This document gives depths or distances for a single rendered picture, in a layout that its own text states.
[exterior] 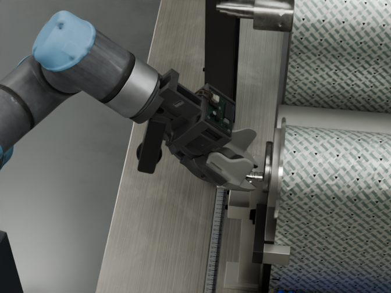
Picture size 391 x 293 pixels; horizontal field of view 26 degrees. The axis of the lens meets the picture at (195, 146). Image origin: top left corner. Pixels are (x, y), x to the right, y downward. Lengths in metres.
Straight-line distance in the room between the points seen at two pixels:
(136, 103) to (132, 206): 0.57
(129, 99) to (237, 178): 0.20
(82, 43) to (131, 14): 2.41
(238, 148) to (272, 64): 0.71
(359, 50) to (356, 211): 0.25
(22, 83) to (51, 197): 1.72
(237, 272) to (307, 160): 0.41
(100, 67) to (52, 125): 1.99
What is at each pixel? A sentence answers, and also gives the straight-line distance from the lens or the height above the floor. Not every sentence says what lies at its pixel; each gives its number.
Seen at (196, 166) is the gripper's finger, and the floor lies 1.32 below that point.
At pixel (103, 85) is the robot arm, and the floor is 1.45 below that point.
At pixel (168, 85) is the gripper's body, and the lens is 1.08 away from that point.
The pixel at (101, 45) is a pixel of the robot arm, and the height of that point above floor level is 1.48.
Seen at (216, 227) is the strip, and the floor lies 0.90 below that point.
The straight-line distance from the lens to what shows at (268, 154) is 1.19.
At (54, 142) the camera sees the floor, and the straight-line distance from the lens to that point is 2.98.
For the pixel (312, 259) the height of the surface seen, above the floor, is 1.12.
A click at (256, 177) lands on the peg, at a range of 1.21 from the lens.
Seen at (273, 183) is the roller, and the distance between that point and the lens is 1.17.
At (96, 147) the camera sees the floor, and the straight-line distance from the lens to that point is 2.94.
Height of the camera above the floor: 2.18
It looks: 48 degrees down
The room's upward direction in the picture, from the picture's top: straight up
